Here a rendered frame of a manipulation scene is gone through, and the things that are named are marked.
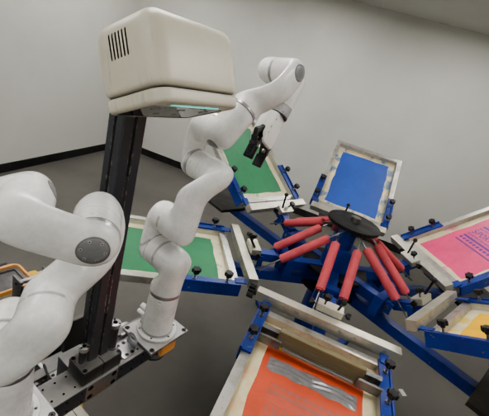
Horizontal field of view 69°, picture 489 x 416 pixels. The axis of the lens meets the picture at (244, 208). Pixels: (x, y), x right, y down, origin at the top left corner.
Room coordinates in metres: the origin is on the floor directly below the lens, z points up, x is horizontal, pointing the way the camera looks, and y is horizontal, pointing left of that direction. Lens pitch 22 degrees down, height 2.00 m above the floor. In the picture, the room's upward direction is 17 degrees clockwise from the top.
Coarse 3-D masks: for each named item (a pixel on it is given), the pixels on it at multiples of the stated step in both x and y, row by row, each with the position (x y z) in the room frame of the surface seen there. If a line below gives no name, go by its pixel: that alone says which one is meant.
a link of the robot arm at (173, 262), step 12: (156, 240) 0.91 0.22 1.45; (168, 240) 0.92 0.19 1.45; (144, 252) 0.89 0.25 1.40; (156, 252) 0.88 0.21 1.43; (168, 252) 0.87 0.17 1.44; (180, 252) 0.88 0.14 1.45; (156, 264) 0.86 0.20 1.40; (168, 264) 0.84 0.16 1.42; (180, 264) 0.85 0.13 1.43; (168, 276) 0.84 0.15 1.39; (180, 276) 0.86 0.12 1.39; (156, 288) 0.85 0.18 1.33; (168, 288) 0.85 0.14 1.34; (180, 288) 0.88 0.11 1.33; (168, 300) 0.85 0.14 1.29
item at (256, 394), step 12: (264, 360) 1.09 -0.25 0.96; (288, 360) 1.13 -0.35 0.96; (300, 360) 1.15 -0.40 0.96; (264, 372) 1.03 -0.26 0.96; (312, 372) 1.10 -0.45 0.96; (264, 384) 0.98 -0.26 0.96; (288, 384) 1.01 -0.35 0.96; (252, 396) 0.91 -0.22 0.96; (264, 396) 0.92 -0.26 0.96; (252, 408) 0.87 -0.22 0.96
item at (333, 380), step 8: (320, 376) 1.09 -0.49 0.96; (328, 376) 1.10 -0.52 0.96; (336, 384) 1.08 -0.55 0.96; (344, 384) 1.09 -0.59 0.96; (312, 392) 1.01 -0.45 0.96; (352, 392) 1.06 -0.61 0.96; (360, 392) 1.08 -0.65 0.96; (312, 400) 0.97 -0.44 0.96; (320, 400) 0.98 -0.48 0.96; (328, 400) 0.99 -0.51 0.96; (360, 400) 1.03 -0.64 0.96; (328, 408) 0.96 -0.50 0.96; (336, 408) 0.97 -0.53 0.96; (344, 408) 0.98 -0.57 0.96; (360, 408) 1.00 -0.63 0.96
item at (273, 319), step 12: (276, 324) 1.31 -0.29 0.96; (288, 324) 1.30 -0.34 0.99; (300, 324) 1.32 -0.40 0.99; (312, 336) 1.27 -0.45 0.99; (324, 336) 1.29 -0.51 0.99; (336, 348) 1.25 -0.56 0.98; (348, 348) 1.26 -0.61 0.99; (240, 360) 1.02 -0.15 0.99; (360, 360) 1.23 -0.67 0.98; (372, 360) 1.23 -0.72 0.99; (240, 372) 0.96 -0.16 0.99; (228, 384) 0.90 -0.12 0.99; (228, 396) 0.85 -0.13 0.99; (216, 408) 0.80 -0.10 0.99
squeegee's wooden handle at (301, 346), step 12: (288, 336) 1.15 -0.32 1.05; (300, 336) 1.16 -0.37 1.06; (288, 348) 1.14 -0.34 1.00; (300, 348) 1.13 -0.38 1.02; (312, 348) 1.13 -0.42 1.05; (324, 348) 1.13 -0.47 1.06; (312, 360) 1.12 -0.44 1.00; (324, 360) 1.11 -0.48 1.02; (336, 360) 1.10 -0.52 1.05; (348, 360) 1.11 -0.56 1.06; (348, 372) 1.09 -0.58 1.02; (360, 372) 1.08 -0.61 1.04
